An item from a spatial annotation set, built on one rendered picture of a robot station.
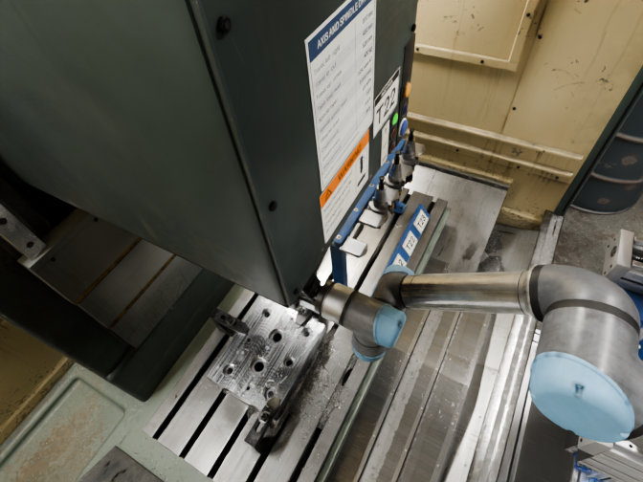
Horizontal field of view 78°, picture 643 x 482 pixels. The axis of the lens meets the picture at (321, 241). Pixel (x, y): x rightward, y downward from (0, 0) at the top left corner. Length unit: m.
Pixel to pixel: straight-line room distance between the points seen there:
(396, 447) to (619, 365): 0.87
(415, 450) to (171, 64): 1.26
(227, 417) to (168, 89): 1.04
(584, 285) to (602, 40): 0.91
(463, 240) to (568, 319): 1.11
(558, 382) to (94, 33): 0.62
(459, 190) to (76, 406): 1.75
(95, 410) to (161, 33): 1.63
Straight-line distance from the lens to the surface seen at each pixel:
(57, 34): 0.44
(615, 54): 1.47
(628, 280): 1.41
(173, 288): 1.44
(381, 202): 1.12
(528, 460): 2.02
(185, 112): 0.36
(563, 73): 1.50
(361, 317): 0.74
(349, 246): 1.07
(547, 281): 0.71
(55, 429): 1.89
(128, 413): 1.72
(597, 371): 0.61
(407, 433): 1.38
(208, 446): 1.27
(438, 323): 1.51
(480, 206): 1.77
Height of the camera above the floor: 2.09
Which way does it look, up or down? 53 degrees down
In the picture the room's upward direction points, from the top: 8 degrees counter-clockwise
